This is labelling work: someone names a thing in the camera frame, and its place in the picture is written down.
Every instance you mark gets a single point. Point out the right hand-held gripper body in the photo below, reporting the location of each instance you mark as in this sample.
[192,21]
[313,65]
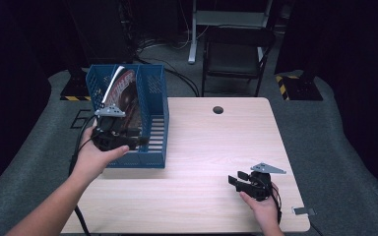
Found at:
[261,187]

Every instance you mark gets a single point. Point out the blue plastic file rack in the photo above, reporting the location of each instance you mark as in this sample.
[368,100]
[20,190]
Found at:
[154,108]

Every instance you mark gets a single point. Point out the grey table edge bracket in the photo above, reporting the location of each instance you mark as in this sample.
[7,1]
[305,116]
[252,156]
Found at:
[303,211]

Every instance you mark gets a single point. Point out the black stand base striped edge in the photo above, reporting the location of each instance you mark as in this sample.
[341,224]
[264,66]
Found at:
[75,90]
[302,88]

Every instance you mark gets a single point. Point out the white metal desk frame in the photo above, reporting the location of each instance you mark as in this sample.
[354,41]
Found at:
[226,18]

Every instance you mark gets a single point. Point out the grey floor mat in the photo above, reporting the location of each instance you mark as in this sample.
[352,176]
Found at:
[325,147]

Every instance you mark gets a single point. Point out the person's right hand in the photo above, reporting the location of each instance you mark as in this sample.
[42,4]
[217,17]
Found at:
[265,213]

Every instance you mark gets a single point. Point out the black folding chair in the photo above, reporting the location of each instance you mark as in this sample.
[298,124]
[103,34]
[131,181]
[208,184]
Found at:
[236,52]

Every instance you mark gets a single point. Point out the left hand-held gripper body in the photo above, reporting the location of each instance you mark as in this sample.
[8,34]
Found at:
[110,139]

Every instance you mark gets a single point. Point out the red-brown cover magazine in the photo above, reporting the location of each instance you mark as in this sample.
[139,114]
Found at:
[124,95]

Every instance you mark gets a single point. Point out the person's left hand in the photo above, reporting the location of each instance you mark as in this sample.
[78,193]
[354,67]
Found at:
[90,160]

